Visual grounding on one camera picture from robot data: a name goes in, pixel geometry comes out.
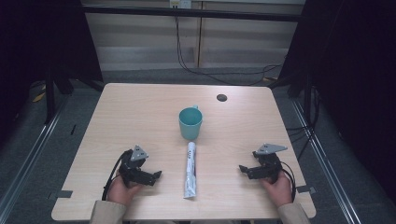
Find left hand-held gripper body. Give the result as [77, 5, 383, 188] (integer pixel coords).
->
[118, 145, 149, 188]

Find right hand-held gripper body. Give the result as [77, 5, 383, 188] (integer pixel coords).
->
[251, 143, 289, 184]

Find white toothpaste tube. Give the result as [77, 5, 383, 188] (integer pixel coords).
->
[183, 141, 197, 200]

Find teal cup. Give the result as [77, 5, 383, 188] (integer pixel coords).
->
[178, 105, 204, 141]

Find person's right hand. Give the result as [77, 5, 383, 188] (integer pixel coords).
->
[261, 170, 294, 209]

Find person's left hand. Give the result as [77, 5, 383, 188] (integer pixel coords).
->
[106, 174, 144, 207]

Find grey tape piece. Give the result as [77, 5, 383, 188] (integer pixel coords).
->
[55, 189, 74, 199]
[295, 185, 317, 194]

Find black metal stand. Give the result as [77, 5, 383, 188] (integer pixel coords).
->
[44, 65, 58, 125]

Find yellow floor object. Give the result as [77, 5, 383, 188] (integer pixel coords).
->
[32, 85, 47, 104]

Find dark curtain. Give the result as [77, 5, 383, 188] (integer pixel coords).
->
[0, 0, 105, 147]
[277, 0, 396, 204]

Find black horizontal bar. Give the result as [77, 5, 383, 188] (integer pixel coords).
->
[81, 4, 305, 23]

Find right hand-held gripper black cable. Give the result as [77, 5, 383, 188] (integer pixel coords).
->
[279, 161, 297, 201]

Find black floor cables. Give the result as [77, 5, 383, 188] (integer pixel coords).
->
[285, 86, 322, 161]

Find metal floor rail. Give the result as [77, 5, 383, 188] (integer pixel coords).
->
[290, 98, 362, 224]
[0, 94, 69, 217]

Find black hanging cable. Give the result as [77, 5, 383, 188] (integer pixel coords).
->
[174, 14, 284, 87]

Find white wall socket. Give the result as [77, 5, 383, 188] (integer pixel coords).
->
[169, 0, 192, 9]

